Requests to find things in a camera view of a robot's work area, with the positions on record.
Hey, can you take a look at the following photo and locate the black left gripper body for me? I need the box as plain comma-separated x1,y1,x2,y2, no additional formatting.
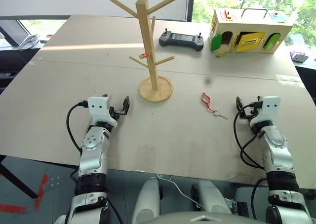
108,107,124,122

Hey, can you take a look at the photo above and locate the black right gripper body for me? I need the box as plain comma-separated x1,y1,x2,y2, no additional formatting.
238,105,259,121

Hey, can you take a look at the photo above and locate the wooden peg tree rack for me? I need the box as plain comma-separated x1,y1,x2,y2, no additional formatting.
110,0,176,103

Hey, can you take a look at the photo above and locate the wooden latch busy box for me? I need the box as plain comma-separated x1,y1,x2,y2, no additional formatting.
208,8,294,59

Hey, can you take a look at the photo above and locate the grey handheld controller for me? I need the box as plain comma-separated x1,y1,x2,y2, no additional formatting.
158,28,205,52

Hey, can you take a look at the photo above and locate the silver robot right leg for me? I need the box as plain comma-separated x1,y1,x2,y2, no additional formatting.
191,179,233,215

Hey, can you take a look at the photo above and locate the silver robot leg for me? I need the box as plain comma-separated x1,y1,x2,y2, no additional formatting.
131,178,164,224
191,179,233,215

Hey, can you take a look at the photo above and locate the silver robot left leg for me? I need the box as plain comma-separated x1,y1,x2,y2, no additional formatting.
131,178,164,224

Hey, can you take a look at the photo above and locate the white window blind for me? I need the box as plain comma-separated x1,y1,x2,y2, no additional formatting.
0,0,188,21

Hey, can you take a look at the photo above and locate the grey robot torso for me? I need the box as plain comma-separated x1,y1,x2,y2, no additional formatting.
138,211,270,224

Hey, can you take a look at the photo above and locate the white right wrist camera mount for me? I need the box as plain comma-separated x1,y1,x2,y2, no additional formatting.
249,95,281,126

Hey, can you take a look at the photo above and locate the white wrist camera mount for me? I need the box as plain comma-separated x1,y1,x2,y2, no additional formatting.
86,96,119,127
249,95,281,126

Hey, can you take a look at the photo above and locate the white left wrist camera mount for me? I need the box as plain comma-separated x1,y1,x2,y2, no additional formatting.
86,96,119,127

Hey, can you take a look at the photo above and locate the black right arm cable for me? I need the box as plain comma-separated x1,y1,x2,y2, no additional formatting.
233,102,266,170

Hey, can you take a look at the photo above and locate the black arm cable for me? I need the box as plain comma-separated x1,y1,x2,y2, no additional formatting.
233,102,266,170
66,100,88,153

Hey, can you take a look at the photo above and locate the key with red strap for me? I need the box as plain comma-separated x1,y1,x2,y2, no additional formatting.
201,92,229,120

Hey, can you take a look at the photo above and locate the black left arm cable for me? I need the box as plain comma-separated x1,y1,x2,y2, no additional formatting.
66,100,88,153

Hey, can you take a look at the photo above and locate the white cable bundle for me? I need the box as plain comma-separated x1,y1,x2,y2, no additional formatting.
19,34,40,51

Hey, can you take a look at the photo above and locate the thin white cable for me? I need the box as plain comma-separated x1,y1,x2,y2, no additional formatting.
149,174,205,209

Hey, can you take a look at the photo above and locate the black window frame post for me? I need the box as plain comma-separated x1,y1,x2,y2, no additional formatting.
185,0,196,22

